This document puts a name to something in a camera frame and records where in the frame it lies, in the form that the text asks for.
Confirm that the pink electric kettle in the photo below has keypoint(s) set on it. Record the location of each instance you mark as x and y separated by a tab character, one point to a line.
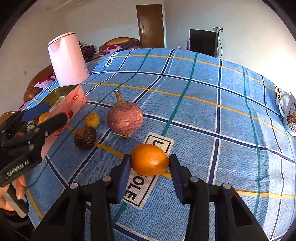
67	59

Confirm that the orange fruit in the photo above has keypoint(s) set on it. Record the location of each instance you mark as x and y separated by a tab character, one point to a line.
149	160
43	117

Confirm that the purple round turnip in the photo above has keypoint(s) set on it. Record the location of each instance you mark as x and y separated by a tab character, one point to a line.
124	118

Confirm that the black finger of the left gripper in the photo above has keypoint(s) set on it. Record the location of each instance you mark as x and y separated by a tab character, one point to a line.
46	127

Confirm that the blue plaid tablecloth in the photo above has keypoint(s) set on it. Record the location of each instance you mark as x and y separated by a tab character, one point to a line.
220	119

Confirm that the cartoon printed white mug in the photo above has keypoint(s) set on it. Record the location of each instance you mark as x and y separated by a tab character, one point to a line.
288	113

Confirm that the dark wrinkled passion fruit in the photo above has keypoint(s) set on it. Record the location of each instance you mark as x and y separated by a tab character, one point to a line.
85	137

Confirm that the brown leather sofa left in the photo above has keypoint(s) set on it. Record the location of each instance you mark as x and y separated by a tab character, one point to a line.
31	91

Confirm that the brown leather armchair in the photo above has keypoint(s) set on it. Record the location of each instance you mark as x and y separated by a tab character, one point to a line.
126	43

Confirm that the pink floral pillow armchair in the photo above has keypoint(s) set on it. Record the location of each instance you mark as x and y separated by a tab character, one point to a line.
112	49

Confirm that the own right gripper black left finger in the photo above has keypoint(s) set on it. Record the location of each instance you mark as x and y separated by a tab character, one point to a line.
65	220

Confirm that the black television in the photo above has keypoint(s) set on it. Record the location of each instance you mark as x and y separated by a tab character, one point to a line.
202	41

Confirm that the small yellow fruit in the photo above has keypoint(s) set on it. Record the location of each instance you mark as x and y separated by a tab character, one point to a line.
92	120

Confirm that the pink tin box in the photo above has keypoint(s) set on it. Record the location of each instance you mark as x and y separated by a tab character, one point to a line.
66	99

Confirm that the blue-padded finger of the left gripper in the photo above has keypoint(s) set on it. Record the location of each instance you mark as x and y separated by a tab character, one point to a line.
15	122

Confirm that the brown wooden door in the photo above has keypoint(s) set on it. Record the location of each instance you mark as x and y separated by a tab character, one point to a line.
151	25

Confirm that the pink floral pillow left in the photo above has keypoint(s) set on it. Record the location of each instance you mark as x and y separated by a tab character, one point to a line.
45	82

